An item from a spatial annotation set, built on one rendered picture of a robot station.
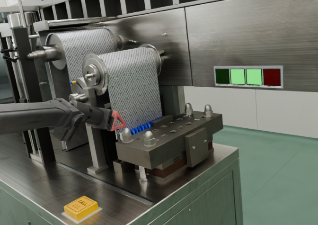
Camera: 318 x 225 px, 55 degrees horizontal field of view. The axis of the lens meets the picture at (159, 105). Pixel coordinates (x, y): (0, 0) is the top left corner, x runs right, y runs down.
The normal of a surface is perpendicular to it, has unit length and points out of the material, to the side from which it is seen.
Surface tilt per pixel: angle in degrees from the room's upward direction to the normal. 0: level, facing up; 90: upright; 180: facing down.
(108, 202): 0
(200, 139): 90
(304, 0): 90
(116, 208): 0
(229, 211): 90
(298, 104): 90
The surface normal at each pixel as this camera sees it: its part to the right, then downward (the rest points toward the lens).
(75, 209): -0.12, -0.96
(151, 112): 0.72, 0.08
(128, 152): -0.68, 0.25
